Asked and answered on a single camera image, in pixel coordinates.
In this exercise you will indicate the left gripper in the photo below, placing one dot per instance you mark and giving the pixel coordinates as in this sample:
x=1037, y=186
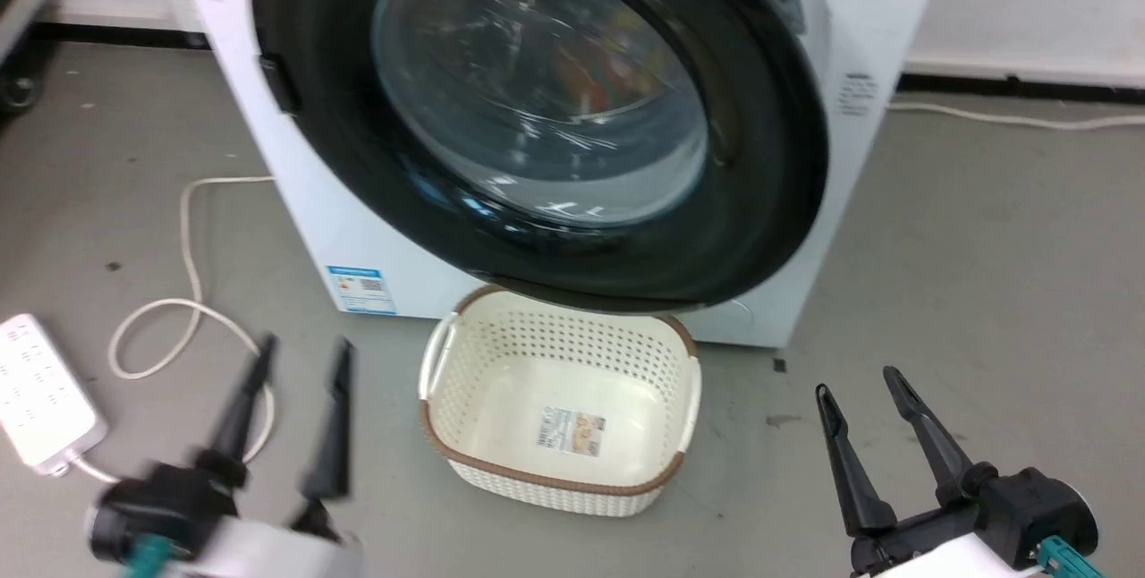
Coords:
x=206, y=515

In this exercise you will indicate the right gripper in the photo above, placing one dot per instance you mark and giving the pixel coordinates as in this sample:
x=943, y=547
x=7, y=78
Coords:
x=984, y=524

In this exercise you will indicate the black round washing machine door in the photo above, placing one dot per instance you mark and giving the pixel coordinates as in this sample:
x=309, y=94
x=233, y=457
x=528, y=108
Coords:
x=537, y=113

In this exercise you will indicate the white front-load washing machine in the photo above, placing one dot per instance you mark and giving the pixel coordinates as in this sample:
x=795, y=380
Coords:
x=859, y=14

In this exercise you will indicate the blue energy label sticker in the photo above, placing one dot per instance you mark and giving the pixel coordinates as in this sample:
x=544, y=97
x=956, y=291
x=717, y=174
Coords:
x=362, y=289

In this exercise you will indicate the white power strip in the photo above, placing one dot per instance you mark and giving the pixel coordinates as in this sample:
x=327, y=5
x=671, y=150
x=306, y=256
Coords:
x=36, y=395

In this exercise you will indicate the cream perforated laundry basket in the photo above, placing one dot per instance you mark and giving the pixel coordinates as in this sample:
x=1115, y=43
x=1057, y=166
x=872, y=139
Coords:
x=564, y=399

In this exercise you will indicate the dark cart with wheel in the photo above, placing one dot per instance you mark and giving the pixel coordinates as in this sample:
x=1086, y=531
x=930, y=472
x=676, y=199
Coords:
x=22, y=23

